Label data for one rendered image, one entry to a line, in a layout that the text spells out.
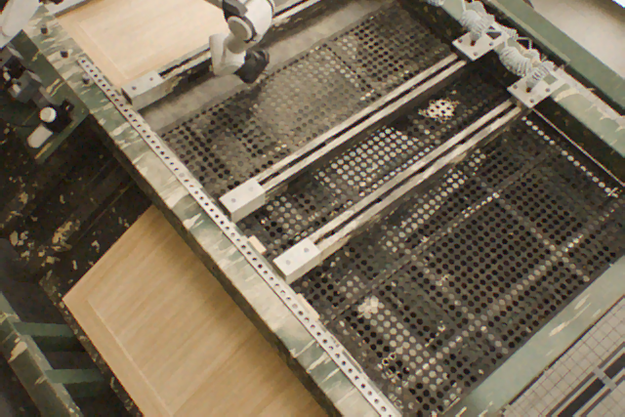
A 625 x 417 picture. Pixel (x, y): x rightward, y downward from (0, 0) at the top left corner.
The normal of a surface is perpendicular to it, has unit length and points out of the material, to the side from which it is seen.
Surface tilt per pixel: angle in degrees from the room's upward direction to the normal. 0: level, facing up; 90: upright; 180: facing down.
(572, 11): 90
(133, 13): 58
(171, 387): 90
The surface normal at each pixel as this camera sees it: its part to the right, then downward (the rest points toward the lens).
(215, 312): -0.33, -0.21
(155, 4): 0.08, -0.56
